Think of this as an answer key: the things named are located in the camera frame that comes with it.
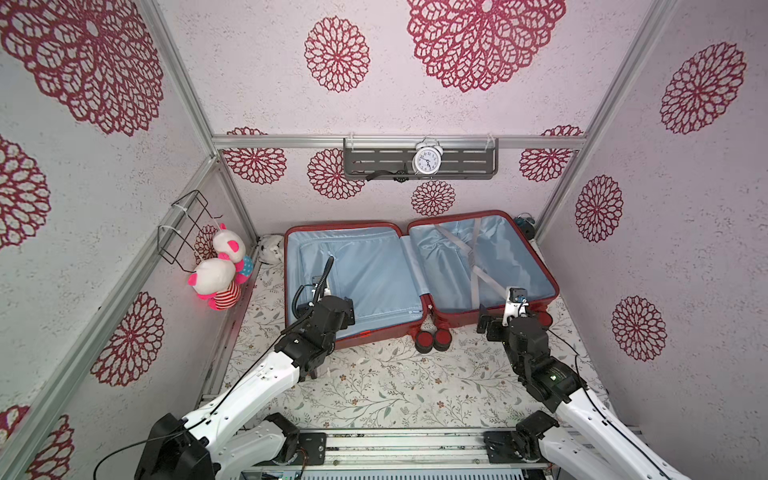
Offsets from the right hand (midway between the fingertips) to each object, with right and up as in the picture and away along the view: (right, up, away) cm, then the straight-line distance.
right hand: (499, 305), depth 77 cm
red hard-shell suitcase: (-17, +6, +15) cm, 24 cm away
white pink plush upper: (-77, +16, +15) cm, 80 cm away
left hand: (-44, 0, +5) cm, 45 cm away
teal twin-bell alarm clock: (+27, +27, +41) cm, 56 cm away
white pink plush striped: (-79, +6, +8) cm, 80 cm away
